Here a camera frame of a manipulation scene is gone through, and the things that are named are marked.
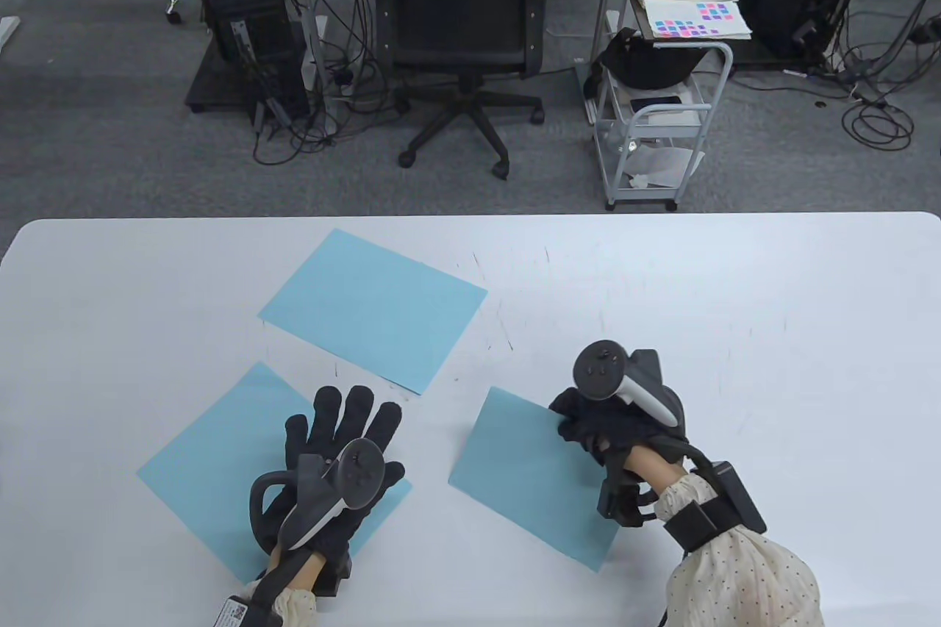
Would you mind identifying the sheet with coloured squares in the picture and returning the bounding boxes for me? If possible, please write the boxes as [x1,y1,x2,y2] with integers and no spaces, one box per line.
[638,0,754,41]

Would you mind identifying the black glove sensor module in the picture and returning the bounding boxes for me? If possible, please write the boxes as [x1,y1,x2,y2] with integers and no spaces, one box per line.
[316,557,354,595]
[597,462,659,529]

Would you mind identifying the tangle of black cables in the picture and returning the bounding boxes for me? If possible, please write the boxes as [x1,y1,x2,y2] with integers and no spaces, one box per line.
[250,0,398,166]

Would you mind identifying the light blue paper sheet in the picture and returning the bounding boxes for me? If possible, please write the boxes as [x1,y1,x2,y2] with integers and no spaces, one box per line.
[448,387,623,573]
[137,362,412,584]
[259,229,488,396]

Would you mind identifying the crumpled white paper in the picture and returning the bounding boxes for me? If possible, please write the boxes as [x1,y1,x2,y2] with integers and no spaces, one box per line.
[625,146,705,190]

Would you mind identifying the black computer tower on stand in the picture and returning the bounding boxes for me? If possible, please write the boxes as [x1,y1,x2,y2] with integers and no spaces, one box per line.
[184,0,311,122]

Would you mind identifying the white rolling cart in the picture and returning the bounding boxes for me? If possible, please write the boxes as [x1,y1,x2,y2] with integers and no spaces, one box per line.
[586,10,734,211]

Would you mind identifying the person's right hand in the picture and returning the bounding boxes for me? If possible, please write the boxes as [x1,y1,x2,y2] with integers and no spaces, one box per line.
[549,388,692,470]

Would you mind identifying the grey and white tracking controller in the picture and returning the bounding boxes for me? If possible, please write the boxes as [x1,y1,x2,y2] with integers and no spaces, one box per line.
[248,438,388,553]
[573,338,690,431]

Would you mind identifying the person's right forearm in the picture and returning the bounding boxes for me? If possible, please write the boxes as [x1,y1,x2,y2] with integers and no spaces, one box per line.
[621,442,826,627]

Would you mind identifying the black bag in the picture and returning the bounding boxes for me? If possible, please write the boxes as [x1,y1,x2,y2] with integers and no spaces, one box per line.
[594,28,699,90]

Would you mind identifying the coiled black floor cables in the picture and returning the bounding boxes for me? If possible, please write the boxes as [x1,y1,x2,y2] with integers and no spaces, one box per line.
[735,0,941,151]

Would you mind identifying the black wrist camera box with label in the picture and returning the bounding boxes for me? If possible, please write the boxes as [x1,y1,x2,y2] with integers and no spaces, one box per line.
[217,594,284,627]

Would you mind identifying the person's left hand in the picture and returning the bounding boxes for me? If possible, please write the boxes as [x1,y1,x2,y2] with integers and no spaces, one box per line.
[285,386,405,556]

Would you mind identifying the person's left forearm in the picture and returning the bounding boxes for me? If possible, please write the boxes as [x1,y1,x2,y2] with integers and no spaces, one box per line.
[254,546,328,627]

